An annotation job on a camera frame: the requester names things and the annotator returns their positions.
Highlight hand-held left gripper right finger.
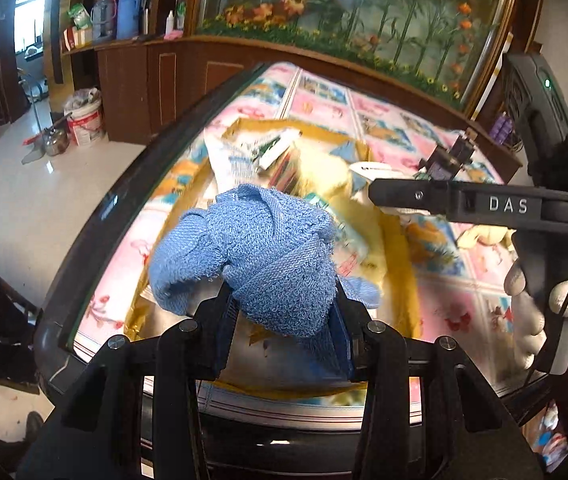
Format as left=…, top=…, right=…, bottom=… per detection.
left=331, top=280, right=544, bottom=480

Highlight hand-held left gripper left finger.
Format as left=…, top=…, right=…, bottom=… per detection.
left=16, top=285, right=239, bottom=480

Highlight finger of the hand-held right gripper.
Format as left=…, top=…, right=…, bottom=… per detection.
left=368, top=176, right=464, bottom=222

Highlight cardboard box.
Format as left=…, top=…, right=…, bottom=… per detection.
left=124, top=119, right=422, bottom=397

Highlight yellow knitted towel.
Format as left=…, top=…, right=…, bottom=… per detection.
left=294, top=152, right=389, bottom=281

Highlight blue terry towel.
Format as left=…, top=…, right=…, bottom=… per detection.
left=149, top=184, right=382, bottom=367

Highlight white paper packet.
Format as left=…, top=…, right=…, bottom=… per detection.
left=351, top=161, right=405, bottom=182

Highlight purple bottle pack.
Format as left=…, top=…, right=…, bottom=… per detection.
left=488, top=111, right=513, bottom=144

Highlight small black device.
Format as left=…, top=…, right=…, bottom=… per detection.
left=418, top=129, right=480, bottom=182

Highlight white packet red green print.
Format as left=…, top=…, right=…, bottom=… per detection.
left=309, top=192, right=371, bottom=277

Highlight beige plush toy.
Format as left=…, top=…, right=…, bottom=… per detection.
left=456, top=222, right=515, bottom=252

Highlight red striped packet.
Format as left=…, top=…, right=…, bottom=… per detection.
left=268, top=155, right=301, bottom=192

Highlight colourful printed tablecloth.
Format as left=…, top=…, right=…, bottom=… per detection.
left=71, top=62, right=507, bottom=423

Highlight white printed plastic bag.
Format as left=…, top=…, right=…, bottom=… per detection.
left=204, top=127, right=265, bottom=197

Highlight aquarium with artificial flowers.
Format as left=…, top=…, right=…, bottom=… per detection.
left=186, top=0, right=522, bottom=111

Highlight white plastic bucket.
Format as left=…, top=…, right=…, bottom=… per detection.
left=64, top=87, right=106, bottom=147

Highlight metal kettle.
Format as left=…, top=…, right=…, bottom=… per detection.
left=39, top=127, right=71, bottom=157

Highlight dark wooden cabinet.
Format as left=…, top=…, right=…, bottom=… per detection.
left=61, top=35, right=524, bottom=184

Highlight red and white boxes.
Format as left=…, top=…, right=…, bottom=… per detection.
left=61, top=27, right=95, bottom=52

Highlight blue thermos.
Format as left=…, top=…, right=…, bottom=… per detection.
left=116, top=0, right=143, bottom=40

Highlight translucent blue water jug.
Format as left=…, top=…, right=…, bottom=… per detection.
left=91, top=0, right=118, bottom=42

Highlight green and white bag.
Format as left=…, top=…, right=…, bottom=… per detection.
left=67, top=3, right=93, bottom=30

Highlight window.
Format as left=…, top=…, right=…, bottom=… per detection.
left=14, top=0, right=48, bottom=56

